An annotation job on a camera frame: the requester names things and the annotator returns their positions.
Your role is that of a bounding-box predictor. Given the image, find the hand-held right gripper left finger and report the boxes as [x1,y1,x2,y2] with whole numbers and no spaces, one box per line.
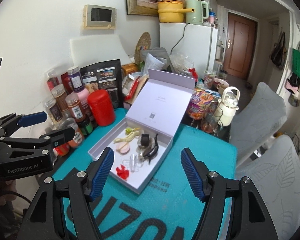
[16,147,115,240]

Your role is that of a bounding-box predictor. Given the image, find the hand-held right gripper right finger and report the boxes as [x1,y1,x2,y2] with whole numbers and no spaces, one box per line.
[180,147,285,240]

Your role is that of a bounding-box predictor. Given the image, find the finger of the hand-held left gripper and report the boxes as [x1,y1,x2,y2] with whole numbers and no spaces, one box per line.
[0,126,75,156]
[0,112,47,137]

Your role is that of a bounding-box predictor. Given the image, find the red flower hair clip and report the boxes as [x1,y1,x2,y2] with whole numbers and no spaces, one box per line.
[115,165,131,180]

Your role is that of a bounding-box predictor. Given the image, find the clear hair clip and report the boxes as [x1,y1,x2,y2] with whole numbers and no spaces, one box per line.
[121,154,143,172]

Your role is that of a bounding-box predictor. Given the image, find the pink round hair clip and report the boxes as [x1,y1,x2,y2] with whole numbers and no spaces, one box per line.
[115,142,131,154]

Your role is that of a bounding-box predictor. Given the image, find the translucent wavy hair claw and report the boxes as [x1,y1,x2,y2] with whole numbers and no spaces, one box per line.
[136,141,150,162]

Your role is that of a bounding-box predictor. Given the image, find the cream hair claw clip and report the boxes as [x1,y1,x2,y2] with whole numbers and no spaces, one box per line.
[113,127,143,144]

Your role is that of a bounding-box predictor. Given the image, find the black hair claw clip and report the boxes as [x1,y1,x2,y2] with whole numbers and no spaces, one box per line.
[143,134,160,166]

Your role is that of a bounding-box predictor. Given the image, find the lavender gift box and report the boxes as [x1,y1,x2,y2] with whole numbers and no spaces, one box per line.
[87,69,196,195]

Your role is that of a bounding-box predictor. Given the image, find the person's left hand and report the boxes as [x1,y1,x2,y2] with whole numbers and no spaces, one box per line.
[0,179,17,207]

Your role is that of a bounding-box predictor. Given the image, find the orange spice jar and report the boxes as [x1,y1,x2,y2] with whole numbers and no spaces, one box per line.
[59,119,85,148]

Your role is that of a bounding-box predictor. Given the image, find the dark spice jar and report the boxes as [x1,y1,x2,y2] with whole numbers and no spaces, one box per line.
[42,96,63,125]

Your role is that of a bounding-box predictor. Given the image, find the small green jar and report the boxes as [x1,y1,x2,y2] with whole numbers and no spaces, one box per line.
[77,117,94,135]

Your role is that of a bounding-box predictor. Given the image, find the white label orange jar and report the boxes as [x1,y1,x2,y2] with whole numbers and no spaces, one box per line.
[65,93,87,123]

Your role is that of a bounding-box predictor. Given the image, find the brown spice jar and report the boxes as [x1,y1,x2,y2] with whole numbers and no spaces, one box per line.
[51,84,70,113]

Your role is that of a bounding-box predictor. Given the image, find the teal padded mailer bag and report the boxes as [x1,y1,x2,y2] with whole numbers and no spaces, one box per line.
[51,107,238,240]

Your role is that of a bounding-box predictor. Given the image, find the clear jar red chilies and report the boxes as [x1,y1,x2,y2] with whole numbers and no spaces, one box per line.
[45,68,62,90]

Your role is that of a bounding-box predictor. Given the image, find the red canister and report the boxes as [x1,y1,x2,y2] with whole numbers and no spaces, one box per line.
[87,89,116,127]

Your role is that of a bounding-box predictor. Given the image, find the red cap bottle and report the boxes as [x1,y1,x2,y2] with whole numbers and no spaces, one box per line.
[61,72,73,93]

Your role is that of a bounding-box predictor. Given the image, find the glass measuring cup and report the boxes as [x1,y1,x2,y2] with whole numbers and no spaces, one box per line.
[201,102,223,133]

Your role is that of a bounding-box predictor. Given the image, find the instant noodle cup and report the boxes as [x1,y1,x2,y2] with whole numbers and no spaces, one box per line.
[186,90,214,119]

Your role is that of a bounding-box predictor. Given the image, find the cream thermos jug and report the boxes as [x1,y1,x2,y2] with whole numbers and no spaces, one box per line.
[216,86,240,127]

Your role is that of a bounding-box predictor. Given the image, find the black printed packet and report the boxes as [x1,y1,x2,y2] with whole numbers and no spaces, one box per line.
[79,59,123,108]

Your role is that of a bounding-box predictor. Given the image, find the large grey leaf chair cover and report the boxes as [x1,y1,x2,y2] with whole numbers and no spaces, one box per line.
[235,134,300,240]

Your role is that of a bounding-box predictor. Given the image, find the red snack packet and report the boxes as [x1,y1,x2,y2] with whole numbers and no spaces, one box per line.
[125,76,148,103]

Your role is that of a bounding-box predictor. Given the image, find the white foam board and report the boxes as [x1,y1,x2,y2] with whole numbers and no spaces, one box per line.
[69,35,130,68]

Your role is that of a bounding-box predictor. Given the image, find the small grey chair cover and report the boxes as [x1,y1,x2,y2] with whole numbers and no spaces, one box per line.
[229,82,287,165]

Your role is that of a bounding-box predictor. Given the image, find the pink rimmed bowl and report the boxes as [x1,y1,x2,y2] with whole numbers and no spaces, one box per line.
[214,78,229,90]

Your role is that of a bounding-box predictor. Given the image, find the glass jar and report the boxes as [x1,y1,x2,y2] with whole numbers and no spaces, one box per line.
[204,70,217,85]

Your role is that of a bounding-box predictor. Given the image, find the clear plastic bag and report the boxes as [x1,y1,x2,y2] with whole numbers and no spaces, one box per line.
[169,52,198,75]

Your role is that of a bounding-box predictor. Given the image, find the grey foil bag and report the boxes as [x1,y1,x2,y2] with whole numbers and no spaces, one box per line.
[142,47,170,72]

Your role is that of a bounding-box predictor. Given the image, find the woven round trivet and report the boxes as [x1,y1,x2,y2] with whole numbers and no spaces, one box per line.
[134,32,152,64]

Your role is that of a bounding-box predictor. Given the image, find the white fridge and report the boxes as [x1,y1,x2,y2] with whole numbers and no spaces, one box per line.
[159,22,218,74]

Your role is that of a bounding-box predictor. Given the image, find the pink bag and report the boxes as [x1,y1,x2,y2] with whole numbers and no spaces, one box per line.
[285,79,299,95]

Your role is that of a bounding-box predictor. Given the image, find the brown door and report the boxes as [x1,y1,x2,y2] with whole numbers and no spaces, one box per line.
[226,12,257,80]

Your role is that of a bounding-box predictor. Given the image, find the dark handbag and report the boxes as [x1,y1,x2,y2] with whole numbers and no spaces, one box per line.
[270,31,287,70]

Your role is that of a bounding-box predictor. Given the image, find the yellow pot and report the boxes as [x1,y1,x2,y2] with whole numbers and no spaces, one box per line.
[157,1,193,23]

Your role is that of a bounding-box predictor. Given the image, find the green electric kettle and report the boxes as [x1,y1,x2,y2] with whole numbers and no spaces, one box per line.
[185,0,209,25]

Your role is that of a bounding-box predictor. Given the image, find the wall intercom panel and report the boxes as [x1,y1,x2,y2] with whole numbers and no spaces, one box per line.
[83,4,117,30]

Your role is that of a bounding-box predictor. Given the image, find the black power cable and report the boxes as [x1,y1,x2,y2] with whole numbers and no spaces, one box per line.
[170,23,190,55]

